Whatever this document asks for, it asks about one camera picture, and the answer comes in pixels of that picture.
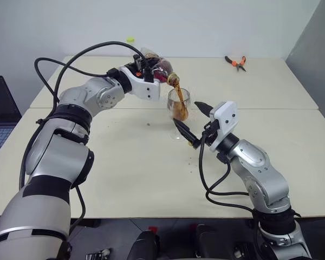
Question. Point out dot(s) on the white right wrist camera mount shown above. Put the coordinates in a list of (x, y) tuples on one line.
[(227, 116)]

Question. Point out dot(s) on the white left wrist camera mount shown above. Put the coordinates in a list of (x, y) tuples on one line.
[(146, 90)]

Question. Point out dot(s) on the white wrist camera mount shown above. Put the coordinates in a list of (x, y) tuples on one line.
[(227, 116), (146, 90)]

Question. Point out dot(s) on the cola bottle with yellow cap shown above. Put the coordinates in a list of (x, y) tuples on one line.
[(165, 66)]

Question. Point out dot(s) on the orange and black pliers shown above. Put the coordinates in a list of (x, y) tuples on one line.
[(234, 63)]

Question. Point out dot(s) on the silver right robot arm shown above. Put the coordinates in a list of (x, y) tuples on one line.
[(265, 184)]

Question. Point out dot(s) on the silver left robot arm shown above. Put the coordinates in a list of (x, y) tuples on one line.
[(43, 162)]

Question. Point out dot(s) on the dark laptop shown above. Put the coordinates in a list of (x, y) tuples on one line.
[(0, 103)]

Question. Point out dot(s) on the clear wine glass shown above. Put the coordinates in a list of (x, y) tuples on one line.
[(180, 111)]

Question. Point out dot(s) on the dark rounded shape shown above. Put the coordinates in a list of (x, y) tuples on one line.
[(145, 245), (212, 243)]

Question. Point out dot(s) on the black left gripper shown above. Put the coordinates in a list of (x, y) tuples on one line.
[(131, 67)]

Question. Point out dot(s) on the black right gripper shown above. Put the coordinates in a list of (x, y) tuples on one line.
[(211, 132)]

